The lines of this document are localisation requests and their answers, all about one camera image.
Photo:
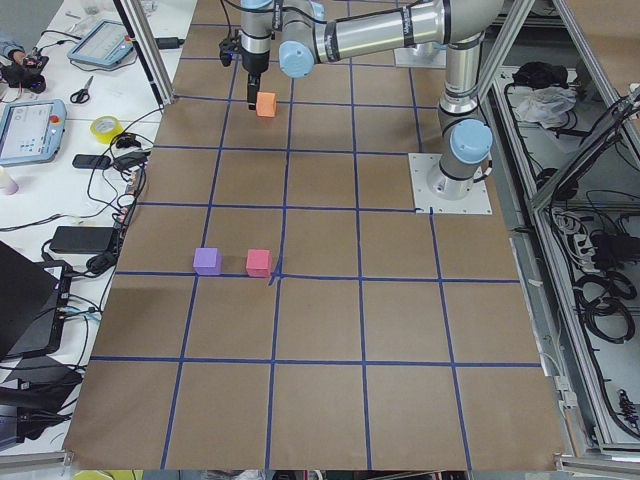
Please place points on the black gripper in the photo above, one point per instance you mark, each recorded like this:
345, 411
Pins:
254, 62

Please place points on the orange foam cube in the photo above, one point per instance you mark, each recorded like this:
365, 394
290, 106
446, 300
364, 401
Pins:
266, 104

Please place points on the teach pendant tablet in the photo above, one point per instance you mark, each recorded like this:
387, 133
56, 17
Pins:
31, 132
105, 46

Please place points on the yellow tape roll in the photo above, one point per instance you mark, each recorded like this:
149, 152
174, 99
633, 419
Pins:
106, 128

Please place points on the red foam cube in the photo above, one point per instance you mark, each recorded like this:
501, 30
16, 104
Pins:
259, 263

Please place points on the black phone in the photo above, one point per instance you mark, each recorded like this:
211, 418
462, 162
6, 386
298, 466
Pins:
91, 162

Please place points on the purple foam cube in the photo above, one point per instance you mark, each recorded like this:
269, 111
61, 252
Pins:
207, 261

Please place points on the person hand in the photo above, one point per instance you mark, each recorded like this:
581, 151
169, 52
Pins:
11, 49

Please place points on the black power adapter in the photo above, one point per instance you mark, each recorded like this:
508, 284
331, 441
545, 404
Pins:
82, 239

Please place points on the black laptop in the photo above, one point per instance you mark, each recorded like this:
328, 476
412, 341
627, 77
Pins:
33, 295

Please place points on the aluminium frame post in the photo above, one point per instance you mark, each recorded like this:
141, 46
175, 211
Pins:
136, 24

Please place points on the black handled scissors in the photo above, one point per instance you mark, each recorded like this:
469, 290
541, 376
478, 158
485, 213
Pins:
82, 95

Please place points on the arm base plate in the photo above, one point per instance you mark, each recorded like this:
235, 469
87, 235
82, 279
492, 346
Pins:
420, 57
435, 193

